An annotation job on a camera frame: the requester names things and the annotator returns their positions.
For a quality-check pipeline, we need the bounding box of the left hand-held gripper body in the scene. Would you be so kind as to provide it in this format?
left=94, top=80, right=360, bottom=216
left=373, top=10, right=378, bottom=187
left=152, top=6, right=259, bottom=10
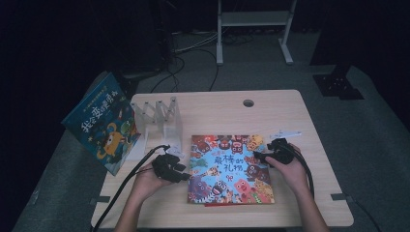
left=151, top=144, right=187, bottom=184

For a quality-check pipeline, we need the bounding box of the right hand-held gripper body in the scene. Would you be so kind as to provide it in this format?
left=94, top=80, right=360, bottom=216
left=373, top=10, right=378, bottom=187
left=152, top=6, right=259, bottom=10
left=265, top=130, right=303, bottom=166

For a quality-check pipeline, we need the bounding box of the colourful animals picture book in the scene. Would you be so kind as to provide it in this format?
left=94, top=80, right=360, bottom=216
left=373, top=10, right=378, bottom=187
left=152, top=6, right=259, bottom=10
left=187, top=133, right=276, bottom=206

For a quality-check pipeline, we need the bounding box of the white expandable book rack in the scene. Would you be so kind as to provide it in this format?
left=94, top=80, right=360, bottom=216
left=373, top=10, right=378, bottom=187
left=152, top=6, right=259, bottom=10
left=125, top=96, right=184, bottom=162

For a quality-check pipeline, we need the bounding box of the blue monster picture book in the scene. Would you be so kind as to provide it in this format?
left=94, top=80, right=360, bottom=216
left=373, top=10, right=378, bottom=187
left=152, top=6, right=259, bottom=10
left=60, top=72, right=142, bottom=177

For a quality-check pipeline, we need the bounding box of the person's left hand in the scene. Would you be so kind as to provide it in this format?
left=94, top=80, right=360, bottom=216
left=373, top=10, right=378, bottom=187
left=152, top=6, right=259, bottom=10
left=131, top=158, right=177, bottom=204

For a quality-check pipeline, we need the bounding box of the person's right hand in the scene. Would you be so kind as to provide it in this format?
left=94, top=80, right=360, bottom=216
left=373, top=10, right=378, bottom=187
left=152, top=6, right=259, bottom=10
left=265, top=143, right=311, bottom=195

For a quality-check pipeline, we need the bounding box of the white metal stand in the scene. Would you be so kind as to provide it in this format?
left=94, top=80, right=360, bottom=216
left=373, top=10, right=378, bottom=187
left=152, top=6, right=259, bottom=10
left=216, top=0, right=298, bottom=67

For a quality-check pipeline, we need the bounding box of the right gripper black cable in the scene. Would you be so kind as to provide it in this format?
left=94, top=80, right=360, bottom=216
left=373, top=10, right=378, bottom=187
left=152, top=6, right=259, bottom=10
left=282, top=142, right=316, bottom=200

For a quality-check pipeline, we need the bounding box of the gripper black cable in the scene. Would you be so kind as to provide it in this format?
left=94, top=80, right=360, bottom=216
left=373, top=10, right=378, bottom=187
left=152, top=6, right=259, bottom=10
left=282, top=142, right=316, bottom=200
left=91, top=144, right=171, bottom=232

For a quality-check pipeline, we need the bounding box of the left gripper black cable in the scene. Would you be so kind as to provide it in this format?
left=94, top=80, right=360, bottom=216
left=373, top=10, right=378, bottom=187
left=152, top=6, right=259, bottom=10
left=91, top=144, right=171, bottom=232

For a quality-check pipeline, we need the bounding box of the black stand with base plate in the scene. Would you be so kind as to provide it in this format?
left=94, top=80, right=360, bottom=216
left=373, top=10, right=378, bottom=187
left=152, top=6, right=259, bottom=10
left=115, top=64, right=143, bottom=100
left=310, top=61, right=366, bottom=102

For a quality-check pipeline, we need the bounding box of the thin black floor cable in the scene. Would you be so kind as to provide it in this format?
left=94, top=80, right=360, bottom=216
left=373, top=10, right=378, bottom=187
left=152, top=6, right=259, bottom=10
left=351, top=198, right=384, bottom=232

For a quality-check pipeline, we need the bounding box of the grey floor cable bundle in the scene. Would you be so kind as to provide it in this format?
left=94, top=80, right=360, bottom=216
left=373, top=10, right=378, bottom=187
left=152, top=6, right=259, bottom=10
left=170, top=29, right=220, bottom=55

